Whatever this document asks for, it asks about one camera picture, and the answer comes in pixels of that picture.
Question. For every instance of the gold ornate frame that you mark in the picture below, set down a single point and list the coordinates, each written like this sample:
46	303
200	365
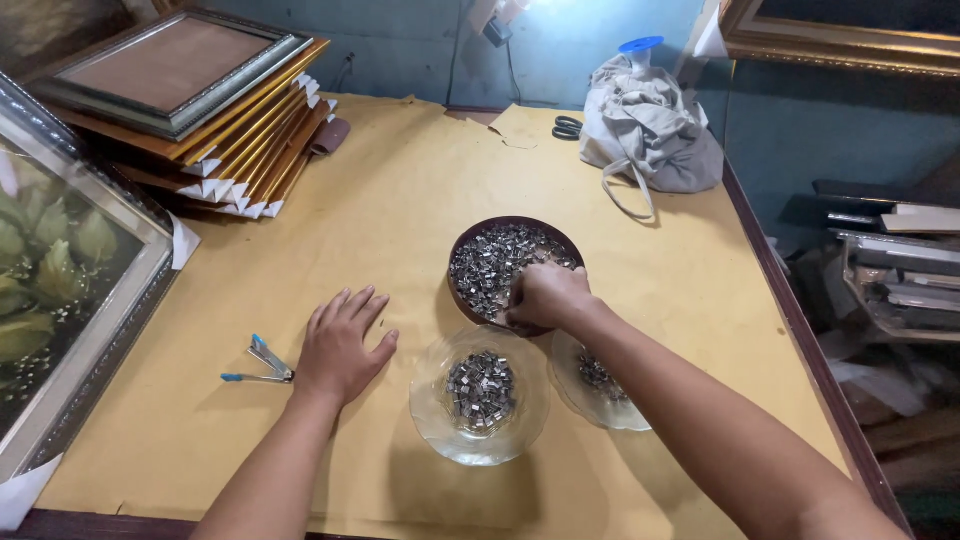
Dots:
840	34

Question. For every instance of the black scissors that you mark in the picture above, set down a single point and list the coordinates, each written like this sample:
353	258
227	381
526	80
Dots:
568	127

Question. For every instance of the round brown bowl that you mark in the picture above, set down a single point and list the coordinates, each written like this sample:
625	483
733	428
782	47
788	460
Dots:
465	300

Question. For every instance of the person's left hand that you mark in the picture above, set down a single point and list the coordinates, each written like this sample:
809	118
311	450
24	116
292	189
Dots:
337	352

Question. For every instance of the heap of metal clips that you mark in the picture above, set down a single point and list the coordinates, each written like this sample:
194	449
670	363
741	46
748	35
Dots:
491	262

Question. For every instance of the clear glass bowl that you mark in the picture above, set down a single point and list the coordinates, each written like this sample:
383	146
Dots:
450	427

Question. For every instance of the clear glass plate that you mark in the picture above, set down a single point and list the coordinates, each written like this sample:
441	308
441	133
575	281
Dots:
577	405

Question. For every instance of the white bottle with blue cap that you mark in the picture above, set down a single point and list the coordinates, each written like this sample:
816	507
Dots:
640	51

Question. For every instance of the person's right fingers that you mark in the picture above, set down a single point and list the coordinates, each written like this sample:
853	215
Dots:
519	311

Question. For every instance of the silver framed flower painting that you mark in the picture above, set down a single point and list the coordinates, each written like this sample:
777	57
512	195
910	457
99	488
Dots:
67	277

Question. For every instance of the brown sandpaper roll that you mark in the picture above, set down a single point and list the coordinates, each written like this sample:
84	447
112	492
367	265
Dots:
330	136

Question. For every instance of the brown paper table cover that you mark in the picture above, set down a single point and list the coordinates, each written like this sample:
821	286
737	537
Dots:
420	187

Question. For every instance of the pile of frame mouldings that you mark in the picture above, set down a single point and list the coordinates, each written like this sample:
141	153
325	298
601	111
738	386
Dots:
885	255

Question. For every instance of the grey cloth bag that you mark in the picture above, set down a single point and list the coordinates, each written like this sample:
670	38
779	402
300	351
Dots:
645	127

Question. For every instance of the stack of gold picture frames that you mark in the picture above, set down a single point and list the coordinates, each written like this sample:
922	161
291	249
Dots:
255	157

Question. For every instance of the silver framed brown board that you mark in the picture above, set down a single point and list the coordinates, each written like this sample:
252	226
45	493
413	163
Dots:
169	71

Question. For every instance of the person's right hand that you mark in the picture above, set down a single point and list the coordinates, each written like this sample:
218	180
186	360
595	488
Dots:
547	296

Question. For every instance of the small pile of metal clips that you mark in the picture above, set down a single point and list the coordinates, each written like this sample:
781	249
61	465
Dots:
480	390

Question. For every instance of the metal clips on plate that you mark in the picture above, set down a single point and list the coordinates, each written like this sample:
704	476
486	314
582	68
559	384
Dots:
596	375

